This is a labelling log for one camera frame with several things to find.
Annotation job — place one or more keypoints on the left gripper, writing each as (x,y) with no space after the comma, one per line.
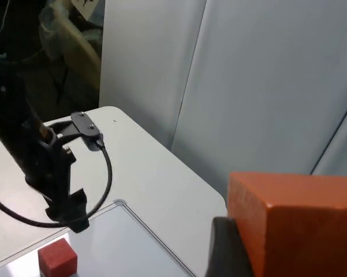
(53,167)

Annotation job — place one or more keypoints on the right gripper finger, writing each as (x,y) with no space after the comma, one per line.
(228,251)

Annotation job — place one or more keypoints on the red cube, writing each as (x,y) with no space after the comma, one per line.
(57,256)

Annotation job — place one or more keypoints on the orange cube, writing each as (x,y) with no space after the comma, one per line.
(300,231)

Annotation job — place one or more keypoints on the grey-framed whiteboard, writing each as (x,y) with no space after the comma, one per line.
(118,248)

